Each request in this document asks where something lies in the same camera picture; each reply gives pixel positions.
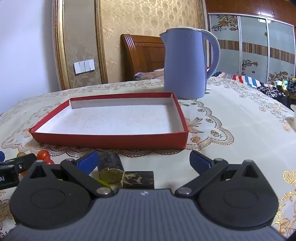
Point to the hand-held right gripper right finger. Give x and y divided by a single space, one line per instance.
198 161

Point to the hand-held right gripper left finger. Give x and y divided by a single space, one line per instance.
89 162

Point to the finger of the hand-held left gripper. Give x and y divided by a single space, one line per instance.
1 156
23 163

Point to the yellow-green round fruit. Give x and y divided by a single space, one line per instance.
21 154

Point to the red cherry tomato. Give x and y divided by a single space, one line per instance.
49 161
43 154

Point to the red shallow box tray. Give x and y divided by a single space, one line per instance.
115 115

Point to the dark cylinder with gold end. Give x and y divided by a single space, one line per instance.
109 160

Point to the green fruit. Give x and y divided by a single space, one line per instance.
104 183

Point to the cream embroidered tablecloth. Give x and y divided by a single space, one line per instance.
231 120

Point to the black box with gold print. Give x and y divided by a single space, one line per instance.
138 179

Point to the blue electric kettle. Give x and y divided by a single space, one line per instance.
185 64

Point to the colourful clothes pile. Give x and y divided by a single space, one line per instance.
272 90

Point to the wooden bed headboard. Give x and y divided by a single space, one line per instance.
143 58

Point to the wardrobe with floral sliding doors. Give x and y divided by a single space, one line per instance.
254 46

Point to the white wall light switch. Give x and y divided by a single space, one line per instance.
84 66

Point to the gold wall frame moulding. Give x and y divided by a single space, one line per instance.
61 46

